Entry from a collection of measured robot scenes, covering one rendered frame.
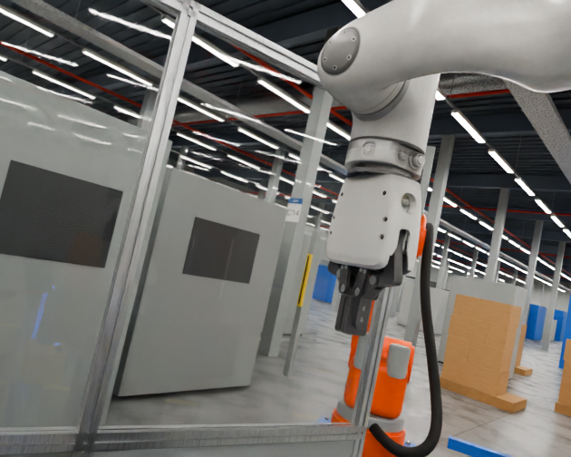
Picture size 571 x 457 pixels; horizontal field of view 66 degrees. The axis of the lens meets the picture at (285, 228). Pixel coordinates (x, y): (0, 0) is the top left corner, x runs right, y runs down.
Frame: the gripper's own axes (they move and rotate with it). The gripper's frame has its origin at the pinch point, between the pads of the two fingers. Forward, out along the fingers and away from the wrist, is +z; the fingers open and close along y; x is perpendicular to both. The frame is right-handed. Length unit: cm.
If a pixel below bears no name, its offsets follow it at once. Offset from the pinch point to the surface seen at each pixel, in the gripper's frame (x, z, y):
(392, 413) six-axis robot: -267, 99, 221
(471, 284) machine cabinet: -862, -48, 578
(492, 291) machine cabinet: -874, -41, 534
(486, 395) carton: -645, 131, 371
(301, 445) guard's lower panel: -54, 48, 71
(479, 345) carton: -649, 59, 400
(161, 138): 7, -27, 70
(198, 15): 5, -59, 70
